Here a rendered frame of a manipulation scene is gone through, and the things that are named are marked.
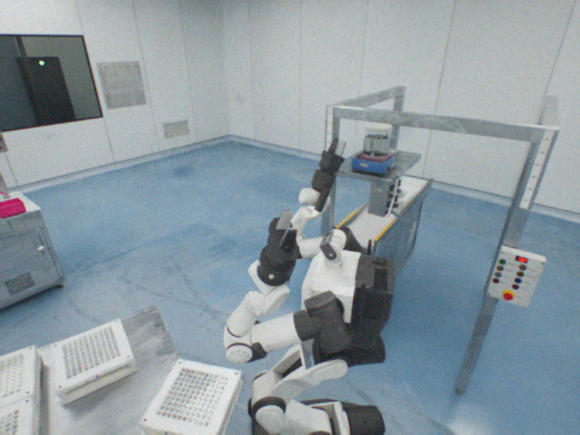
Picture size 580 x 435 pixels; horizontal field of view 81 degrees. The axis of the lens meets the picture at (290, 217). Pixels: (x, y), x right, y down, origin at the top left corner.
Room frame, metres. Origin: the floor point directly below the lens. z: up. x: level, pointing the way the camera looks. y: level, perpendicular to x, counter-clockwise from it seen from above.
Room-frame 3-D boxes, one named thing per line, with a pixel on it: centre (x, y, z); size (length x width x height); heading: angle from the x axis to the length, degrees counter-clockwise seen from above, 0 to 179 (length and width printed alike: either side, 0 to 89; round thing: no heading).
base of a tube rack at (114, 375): (0.90, 0.74, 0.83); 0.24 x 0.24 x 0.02; 35
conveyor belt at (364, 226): (2.41, -0.79, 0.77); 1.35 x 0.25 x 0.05; 145
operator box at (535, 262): (1.29, -1.05, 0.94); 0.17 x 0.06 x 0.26; 55
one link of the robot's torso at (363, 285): (0.97, -0.21, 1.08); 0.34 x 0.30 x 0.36; 164
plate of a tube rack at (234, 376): (0.72, 0.31, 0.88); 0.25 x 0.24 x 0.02; 168
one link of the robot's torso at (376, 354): (0.99, -0.24, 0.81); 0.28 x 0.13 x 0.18; 97
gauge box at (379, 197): (1.87, -0.56, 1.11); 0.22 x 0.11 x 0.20; 145
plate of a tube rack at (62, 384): (0.90, 0.74, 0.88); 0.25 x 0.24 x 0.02; 35
